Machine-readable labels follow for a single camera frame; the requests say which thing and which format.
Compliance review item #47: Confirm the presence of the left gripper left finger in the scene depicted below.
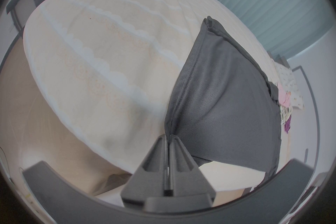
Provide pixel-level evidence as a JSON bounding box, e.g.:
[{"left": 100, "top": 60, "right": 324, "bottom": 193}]
[{"left": 120, "top": 136, "right": 169, "bottom": 205}]

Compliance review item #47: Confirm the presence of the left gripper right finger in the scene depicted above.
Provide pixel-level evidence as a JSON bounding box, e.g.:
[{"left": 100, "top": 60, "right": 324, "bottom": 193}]
[{"left": 169, "top": 136, "right": 216, "bottom": 204}]

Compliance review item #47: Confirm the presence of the black T-shirt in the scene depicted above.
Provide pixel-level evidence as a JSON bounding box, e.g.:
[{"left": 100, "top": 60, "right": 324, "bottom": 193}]
[{"left": 165, "top": 16, "right": 282, "bottom": 187}]

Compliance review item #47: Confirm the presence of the bed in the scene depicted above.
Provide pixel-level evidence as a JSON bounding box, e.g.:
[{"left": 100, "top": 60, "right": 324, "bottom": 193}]
[{"left": 22, "top": 0, "right": 320, "bottom": 203}]

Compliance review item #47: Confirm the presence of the purple garment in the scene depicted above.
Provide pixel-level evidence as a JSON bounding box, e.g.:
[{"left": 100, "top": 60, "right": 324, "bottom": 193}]
[{"left": 284, "top": 115, "right": 292, "bottom": 134}]

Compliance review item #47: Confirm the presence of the pink garment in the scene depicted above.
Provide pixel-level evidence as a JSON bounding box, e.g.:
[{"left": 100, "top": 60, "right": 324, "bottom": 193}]
[{"left": 278, "top": 82, "right": 292, "bottom": 108}]

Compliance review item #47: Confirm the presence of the white printed pillow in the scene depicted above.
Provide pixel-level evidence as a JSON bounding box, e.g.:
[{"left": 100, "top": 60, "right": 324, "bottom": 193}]
[{"left": 274, "top": 63, "right": 304, "bottom": 111}]

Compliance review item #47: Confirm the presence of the grey bedside table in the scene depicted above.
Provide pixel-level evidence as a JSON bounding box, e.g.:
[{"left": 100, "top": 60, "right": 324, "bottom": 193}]
[{"left": 273, "top": 54, "right": 289, "bottom": 67}]

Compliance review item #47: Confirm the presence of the blue-green curtain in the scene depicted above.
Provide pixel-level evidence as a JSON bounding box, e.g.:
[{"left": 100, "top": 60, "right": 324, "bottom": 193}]
[{"left": 214, "top": 0, "right": 336, "bottom": 60}]

